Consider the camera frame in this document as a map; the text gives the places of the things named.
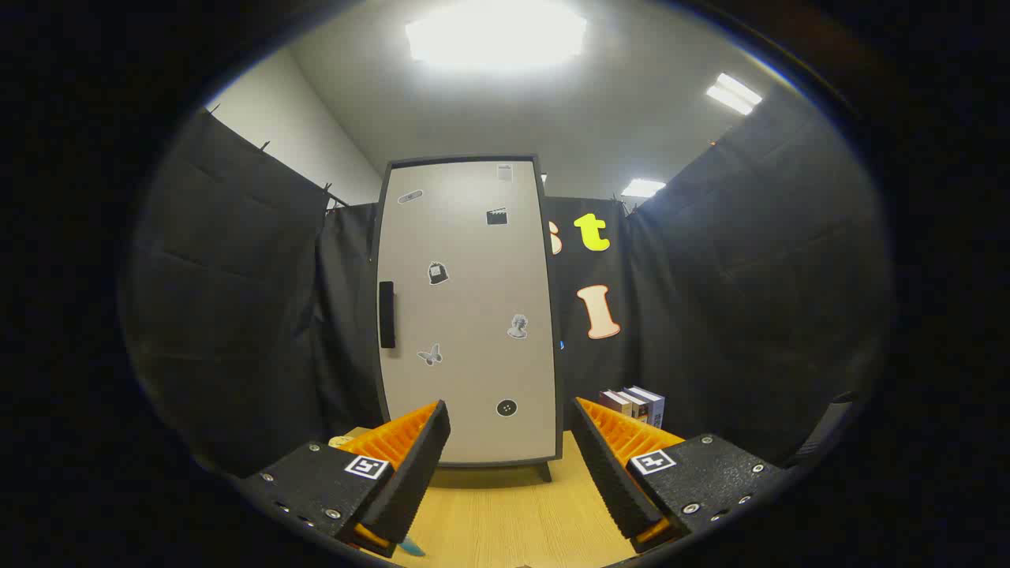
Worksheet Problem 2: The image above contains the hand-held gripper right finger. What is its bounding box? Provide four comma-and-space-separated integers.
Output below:
570, 396, 790, 555

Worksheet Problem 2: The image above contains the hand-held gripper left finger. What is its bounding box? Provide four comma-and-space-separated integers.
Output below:
235, 399, 452, 559

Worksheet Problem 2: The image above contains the black door handle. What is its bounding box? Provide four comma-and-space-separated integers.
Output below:
379, 281, 396, 349

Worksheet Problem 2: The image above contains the grey spine book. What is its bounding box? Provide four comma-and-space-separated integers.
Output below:
618, 388, 651, 424

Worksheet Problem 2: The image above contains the white and blue book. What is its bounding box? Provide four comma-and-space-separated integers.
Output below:
627, 385, 666, 429

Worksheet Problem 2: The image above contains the dark grey cabinet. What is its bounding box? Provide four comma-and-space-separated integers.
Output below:
369, 154, 564, 484

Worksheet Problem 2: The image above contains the black backdrop cloth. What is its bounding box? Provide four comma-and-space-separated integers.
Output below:
118, 83, 896, 474

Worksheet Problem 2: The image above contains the large ceiling light panel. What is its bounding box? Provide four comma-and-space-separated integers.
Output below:
404, 0, 589, 72

